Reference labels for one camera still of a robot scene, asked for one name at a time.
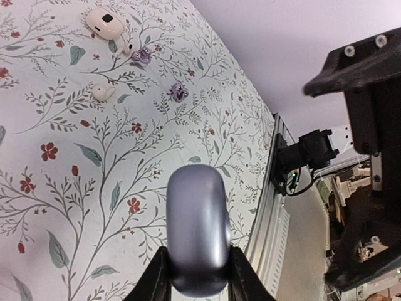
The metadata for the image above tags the purple earbud charging case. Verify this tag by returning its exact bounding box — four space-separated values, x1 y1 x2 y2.
166 164 231 298

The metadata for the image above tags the aluminium frame rail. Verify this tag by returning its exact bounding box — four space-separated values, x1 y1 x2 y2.
244 112 330 301

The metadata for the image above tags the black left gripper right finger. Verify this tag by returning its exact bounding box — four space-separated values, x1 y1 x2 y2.
228 246 275 301

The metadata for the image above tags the white earbud charging case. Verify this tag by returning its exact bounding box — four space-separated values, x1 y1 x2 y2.
85 6 125 40

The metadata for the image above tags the white earbud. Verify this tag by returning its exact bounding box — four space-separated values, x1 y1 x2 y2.
113 35 133 57
91 85 116 102

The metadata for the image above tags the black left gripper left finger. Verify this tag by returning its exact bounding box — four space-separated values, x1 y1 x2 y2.
123 246 172 301

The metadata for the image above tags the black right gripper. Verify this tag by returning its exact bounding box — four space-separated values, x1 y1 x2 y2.
303 28 400 292

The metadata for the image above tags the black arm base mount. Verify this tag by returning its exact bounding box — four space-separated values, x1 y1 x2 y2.
269 129 339 196

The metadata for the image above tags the purple earbud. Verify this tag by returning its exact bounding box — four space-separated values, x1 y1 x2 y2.
131 46 152 64
170 82 189 103

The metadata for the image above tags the floral patterned table mat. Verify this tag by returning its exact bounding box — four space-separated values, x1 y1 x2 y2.
1 1 274 300

